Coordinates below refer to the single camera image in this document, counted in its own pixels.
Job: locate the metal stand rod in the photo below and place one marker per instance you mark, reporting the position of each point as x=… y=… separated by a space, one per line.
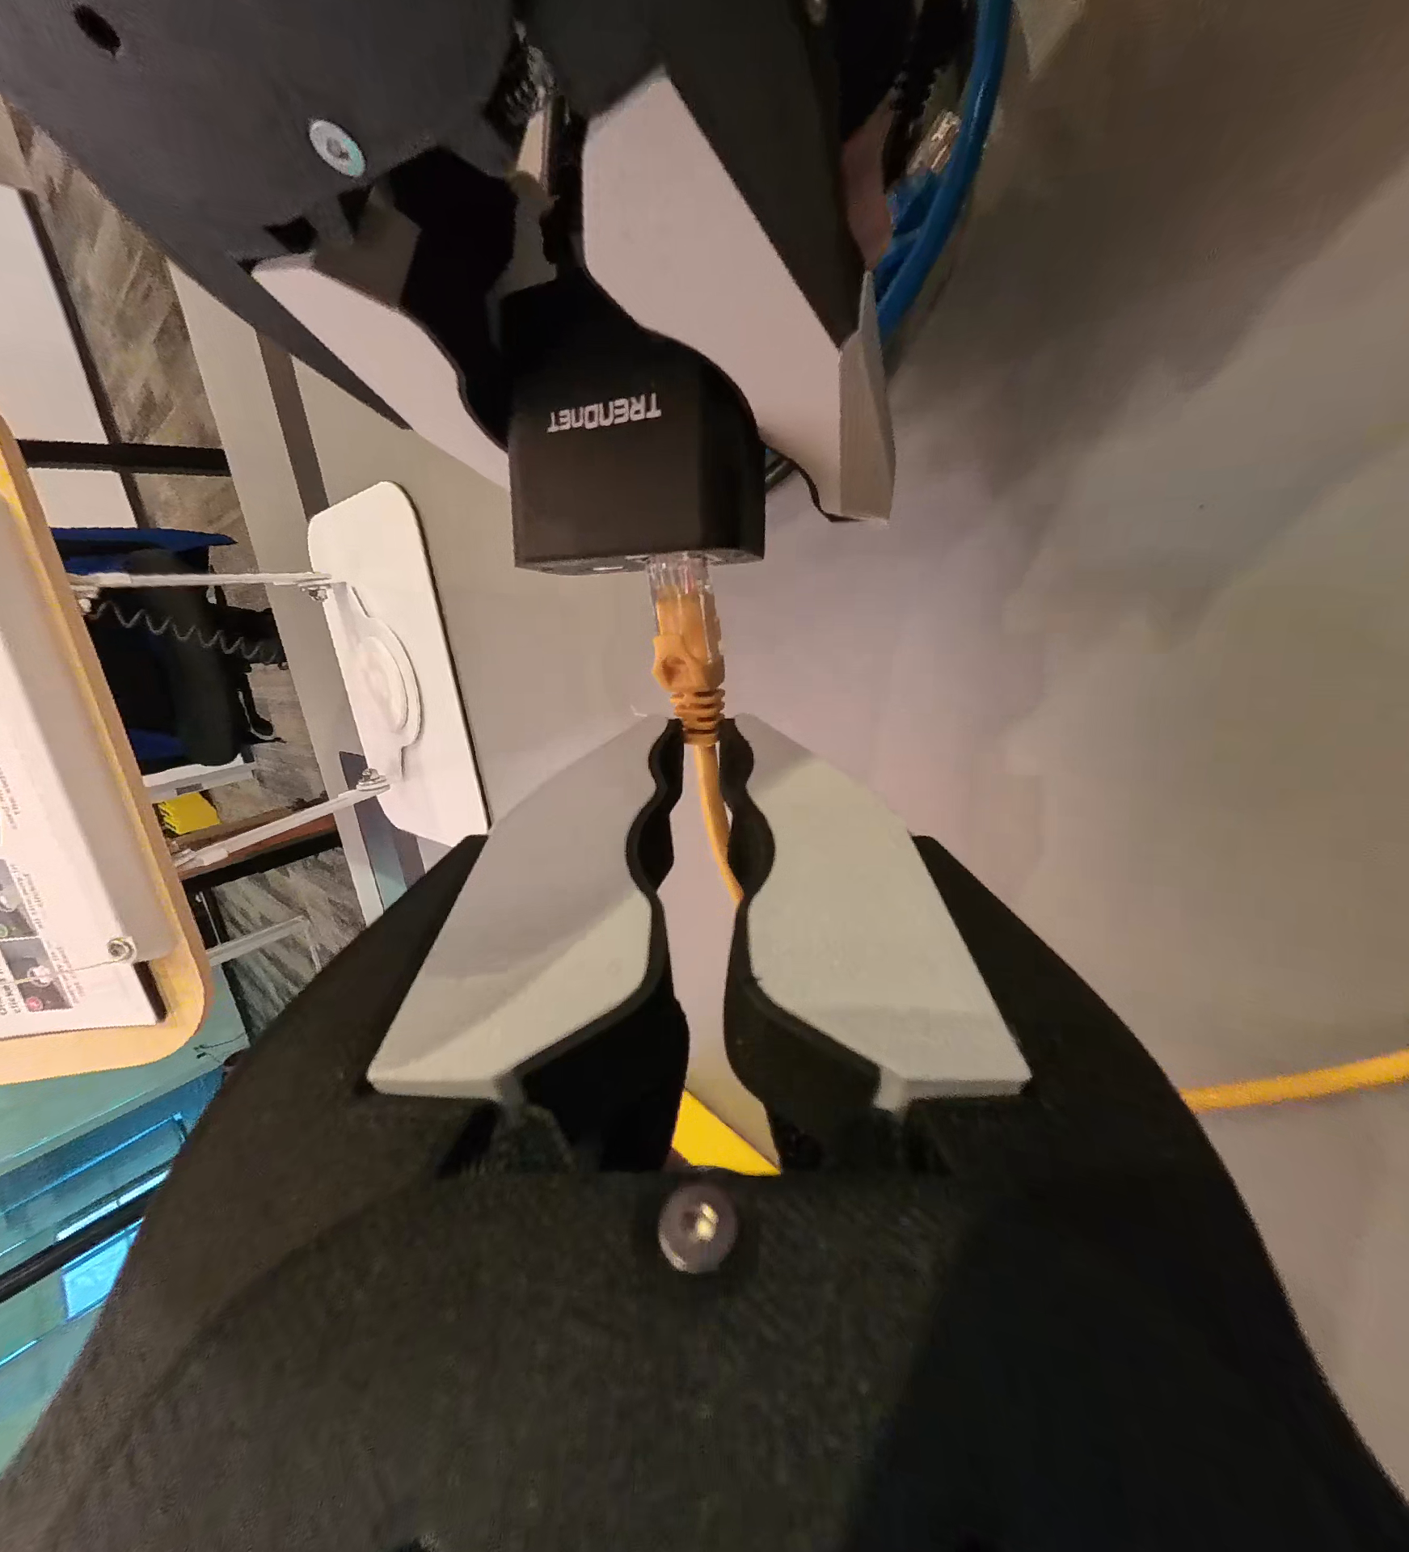
x=195 y=580
x=293 y=810

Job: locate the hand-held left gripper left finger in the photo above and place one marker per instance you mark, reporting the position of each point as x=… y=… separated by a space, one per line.
x=511 y=958

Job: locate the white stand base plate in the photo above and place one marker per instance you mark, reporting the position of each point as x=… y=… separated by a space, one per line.
x=401 y=582

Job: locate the printed instruction sheet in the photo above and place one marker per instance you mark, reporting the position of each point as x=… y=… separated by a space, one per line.
x=1 y=848

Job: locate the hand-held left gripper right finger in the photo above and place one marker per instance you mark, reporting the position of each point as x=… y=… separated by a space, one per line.
x=887 y=958

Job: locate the black ethernet splitter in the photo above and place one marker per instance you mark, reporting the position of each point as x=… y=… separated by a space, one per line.
x=632 y=461

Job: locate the blue jacket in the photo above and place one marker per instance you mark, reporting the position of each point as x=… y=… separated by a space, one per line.
x=148 y=542

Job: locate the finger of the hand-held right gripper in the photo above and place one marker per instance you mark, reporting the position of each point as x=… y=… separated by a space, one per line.
x=705 y=243
x=353 y=327

